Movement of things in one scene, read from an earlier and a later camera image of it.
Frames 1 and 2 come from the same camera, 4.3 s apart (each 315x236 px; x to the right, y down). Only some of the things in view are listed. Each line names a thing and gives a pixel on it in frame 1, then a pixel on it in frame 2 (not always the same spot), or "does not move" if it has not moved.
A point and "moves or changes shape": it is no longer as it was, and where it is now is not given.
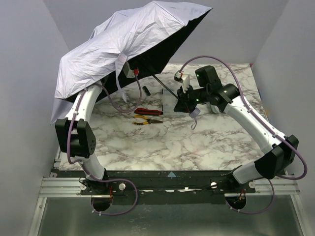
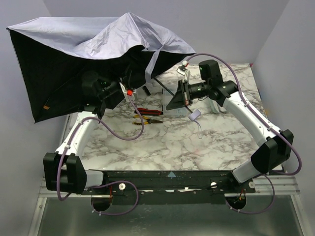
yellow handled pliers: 149,120 does not move
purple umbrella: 131,43 moves or changes shape
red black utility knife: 144,111 does not move
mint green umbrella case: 214,108 does not move
